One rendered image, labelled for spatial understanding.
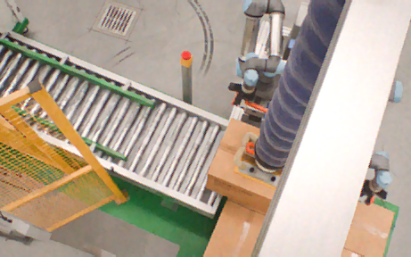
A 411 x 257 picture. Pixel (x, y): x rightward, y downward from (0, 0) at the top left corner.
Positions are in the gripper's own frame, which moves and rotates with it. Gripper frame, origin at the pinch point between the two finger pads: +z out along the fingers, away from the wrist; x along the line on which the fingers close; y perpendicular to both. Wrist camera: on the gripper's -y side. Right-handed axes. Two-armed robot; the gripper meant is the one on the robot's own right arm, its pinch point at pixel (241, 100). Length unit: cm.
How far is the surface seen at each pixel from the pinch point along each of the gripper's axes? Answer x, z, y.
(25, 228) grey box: -118, -57, -56
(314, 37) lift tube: -34, -135, 21
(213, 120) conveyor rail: 4, 61, -17
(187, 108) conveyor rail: 4, 61, -38
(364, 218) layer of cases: -19, 64, 115
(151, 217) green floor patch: -75, 120, -35
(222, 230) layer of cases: -69, 65, 22
